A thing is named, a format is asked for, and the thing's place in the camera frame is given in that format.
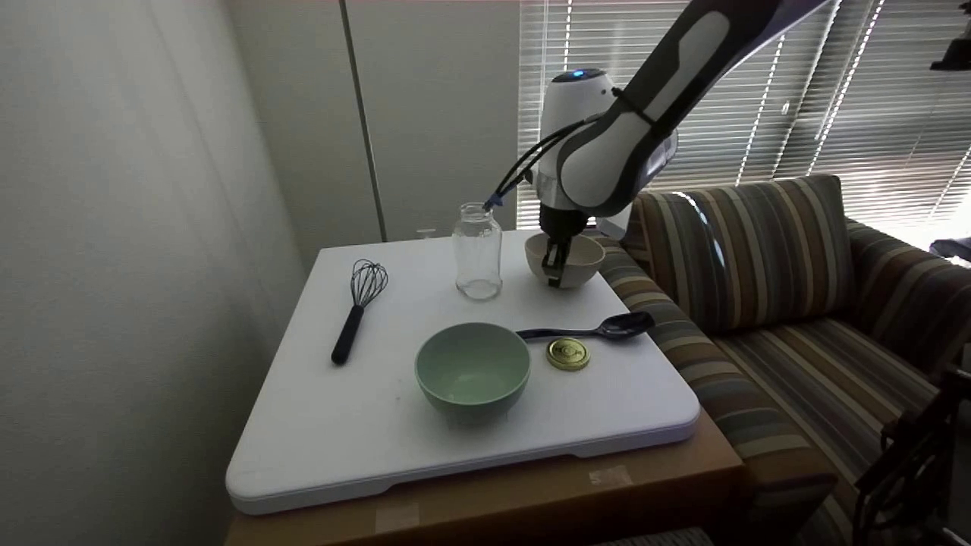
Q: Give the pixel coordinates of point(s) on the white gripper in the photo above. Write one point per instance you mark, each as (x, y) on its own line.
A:
(561, 223)

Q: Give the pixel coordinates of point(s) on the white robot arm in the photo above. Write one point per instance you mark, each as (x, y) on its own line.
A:
(646, 121)

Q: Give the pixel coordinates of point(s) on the light green bowl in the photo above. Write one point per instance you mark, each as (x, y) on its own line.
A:
(470, 365)

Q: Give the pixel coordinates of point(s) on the striped fabric couch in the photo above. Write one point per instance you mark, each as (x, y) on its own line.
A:
(789, 323)

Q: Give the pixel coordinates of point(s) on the black plastic spoon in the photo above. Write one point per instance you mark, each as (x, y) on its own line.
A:
(609, 325)

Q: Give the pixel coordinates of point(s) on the clear glass jar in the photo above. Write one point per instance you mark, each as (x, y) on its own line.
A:
(476, 251)

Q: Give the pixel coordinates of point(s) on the round yellow jar lid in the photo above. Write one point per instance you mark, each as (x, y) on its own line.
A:
(569, 352)

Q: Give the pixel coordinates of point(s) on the white plastic board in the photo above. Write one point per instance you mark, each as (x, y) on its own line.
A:
(406, 435)

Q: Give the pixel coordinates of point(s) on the light wooden table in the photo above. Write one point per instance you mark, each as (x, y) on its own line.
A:
(566, 495)

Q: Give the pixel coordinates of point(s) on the white window blinds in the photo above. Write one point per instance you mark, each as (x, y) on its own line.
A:
(861, 110)

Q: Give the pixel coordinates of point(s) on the black mounted device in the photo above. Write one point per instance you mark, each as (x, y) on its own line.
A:
(958, 47)

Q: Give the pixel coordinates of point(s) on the black metal frame stand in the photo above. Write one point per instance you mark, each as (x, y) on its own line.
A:
(912, 464)

